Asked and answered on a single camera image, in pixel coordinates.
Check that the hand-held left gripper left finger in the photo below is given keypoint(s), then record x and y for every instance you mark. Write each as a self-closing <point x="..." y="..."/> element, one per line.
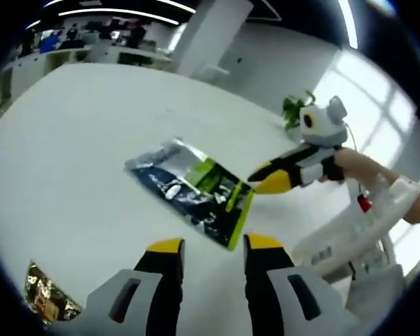
<point x="161" y="280"/>

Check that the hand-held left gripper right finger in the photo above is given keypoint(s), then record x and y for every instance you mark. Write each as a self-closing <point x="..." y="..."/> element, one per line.
<point x="269" y="287"/>

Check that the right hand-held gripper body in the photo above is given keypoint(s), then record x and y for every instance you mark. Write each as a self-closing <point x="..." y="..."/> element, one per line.
<point x="323" y="129"/>

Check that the dark green skincare mask packet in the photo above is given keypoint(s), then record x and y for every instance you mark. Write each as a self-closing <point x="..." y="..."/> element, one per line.
<point x="196" y="196"/>

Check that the gold foil skincare sachet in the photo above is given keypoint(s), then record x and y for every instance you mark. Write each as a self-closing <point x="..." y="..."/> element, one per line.
<point x="49" y="297"/>

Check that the blue storage crate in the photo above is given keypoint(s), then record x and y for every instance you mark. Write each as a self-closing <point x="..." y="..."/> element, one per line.
<point x="52" y="43"/>

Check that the person's right hand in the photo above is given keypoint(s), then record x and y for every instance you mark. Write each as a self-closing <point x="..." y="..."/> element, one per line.
<point x="355" y="166"/>

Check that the green potted plant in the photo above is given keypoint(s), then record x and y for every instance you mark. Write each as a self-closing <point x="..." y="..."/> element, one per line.
<point x="294" y="108"/>

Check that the large window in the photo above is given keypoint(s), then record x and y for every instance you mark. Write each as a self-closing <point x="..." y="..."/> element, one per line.
<point x="371" y="105"/>

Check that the ceiling light strip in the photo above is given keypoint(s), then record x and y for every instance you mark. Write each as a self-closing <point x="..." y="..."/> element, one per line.
<point x="348" y="24"/>
<point x="182" y="5"/>
<point x="119" y="13"/>

